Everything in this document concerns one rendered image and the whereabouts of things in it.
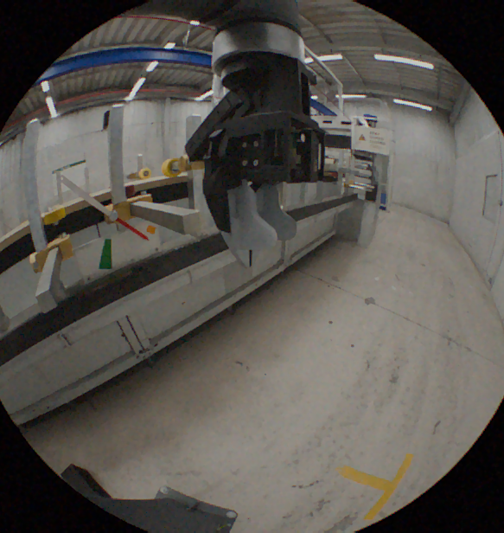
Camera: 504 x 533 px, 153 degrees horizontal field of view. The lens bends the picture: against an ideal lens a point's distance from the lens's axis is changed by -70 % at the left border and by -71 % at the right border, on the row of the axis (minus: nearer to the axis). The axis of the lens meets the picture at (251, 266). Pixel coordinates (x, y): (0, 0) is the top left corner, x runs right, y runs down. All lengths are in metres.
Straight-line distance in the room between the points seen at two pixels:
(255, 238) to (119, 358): 0.99
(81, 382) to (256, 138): 1.14
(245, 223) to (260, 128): 0.09
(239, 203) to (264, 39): 0.16
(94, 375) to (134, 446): 0.40
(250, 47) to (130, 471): 1.19
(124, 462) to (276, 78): 1.18
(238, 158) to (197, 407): 0.97
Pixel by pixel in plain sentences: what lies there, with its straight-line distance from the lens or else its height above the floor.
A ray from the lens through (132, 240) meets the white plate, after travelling 0.57.
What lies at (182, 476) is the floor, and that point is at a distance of 0.97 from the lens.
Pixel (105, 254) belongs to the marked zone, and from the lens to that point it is 0.55.
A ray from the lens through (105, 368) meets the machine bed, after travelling 1.10.
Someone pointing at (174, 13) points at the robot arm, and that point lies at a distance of 0.23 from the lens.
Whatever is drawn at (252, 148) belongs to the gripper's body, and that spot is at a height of 0.94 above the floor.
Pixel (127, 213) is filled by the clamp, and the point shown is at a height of 0.84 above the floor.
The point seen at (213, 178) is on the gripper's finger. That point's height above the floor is 0.91.
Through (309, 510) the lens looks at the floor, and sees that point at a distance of 0.98.
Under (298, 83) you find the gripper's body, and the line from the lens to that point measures 0.17.
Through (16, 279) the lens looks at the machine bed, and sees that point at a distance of 0.85.
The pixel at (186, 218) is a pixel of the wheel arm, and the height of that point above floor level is 0.86.
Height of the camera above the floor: 0.92
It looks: 29 degrees down
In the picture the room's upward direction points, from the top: straight up
